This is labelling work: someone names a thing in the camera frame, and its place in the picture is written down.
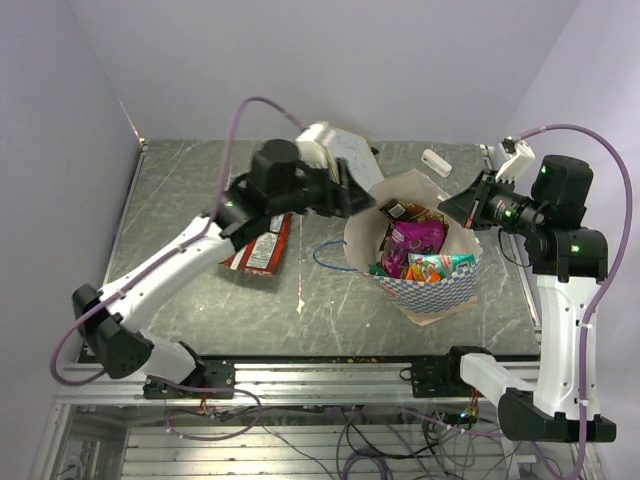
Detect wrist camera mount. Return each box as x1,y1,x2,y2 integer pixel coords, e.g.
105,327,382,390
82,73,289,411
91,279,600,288
496,137,535,183
294,122,335,174

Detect small yellow-framed whiteboard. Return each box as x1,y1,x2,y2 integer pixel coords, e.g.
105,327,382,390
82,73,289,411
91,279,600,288
327,128,384,191

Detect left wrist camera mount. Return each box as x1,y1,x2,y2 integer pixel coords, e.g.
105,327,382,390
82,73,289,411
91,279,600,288
294,122,335,174

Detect teal Fox's candy bag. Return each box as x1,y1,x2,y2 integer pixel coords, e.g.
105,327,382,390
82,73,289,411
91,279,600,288
408,253,476,280

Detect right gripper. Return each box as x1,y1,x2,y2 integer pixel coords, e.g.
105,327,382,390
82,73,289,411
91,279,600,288
438,168,546,236

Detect orange snack packet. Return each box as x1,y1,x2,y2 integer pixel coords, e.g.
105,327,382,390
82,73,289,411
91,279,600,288
405,263,441,283

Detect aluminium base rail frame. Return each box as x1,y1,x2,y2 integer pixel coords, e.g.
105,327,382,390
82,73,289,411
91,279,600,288
29,354,606,480

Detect brown Kettle chips bag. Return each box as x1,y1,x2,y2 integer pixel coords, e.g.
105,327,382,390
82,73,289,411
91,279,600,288
379,199,449,232

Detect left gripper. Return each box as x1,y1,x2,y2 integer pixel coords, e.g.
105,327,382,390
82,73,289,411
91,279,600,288
270,157,377,220

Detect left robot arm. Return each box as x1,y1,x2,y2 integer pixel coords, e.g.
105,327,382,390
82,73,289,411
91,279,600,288
72,139,375,397

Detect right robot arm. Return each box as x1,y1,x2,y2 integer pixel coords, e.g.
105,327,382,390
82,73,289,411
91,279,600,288
410,155,617,443

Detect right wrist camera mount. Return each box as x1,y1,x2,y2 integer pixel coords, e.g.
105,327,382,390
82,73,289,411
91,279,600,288
496,137,535,183

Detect white eraser block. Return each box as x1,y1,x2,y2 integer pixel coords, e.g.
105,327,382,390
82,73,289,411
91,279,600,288
421,149,452,178

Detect purple candy bag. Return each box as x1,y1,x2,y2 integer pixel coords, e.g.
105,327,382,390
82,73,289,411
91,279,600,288
380,219,447,278

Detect green snack packet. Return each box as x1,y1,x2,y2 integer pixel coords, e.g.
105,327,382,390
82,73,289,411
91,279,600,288
369,263,390,278

